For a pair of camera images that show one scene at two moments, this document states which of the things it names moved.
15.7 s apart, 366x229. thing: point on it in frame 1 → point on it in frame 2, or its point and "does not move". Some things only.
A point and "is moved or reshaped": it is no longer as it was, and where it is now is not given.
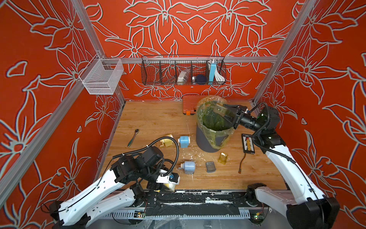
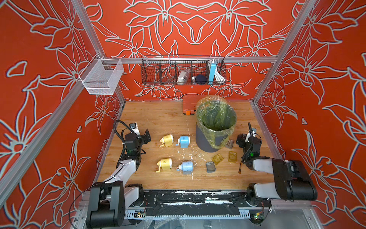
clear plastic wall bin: [101, 76] does not move
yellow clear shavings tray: [222, 158] → [217, 159]
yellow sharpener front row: [170, 186] is moved or reshaped
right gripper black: [238, 111] → [240, 138]
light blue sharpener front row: [189, 167] does not move
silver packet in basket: [183, 77] does not move
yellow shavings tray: [220, 108] → [232, 157]
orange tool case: [189, 104] does not move
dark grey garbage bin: [202, 141] does not move
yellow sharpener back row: [167, 142] does not move
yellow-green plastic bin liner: [218, 130] does not move
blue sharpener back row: [184, 141] does not move
